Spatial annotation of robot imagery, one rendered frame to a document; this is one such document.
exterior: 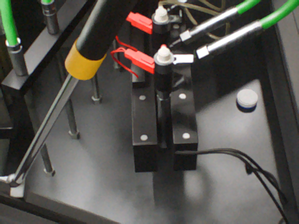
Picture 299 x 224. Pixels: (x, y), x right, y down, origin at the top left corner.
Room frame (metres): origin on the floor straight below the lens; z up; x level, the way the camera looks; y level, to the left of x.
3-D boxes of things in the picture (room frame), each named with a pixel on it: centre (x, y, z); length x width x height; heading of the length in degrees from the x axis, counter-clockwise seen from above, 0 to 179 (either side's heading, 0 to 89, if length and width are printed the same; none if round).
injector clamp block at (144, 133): (0.67, -0.02, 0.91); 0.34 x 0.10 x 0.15; 1
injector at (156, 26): (0.63, -0.03, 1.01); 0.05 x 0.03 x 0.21; 91
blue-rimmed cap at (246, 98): (0.70, -0.19, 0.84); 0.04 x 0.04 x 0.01
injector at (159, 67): (0.55, -0.03, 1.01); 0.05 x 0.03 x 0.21; 91
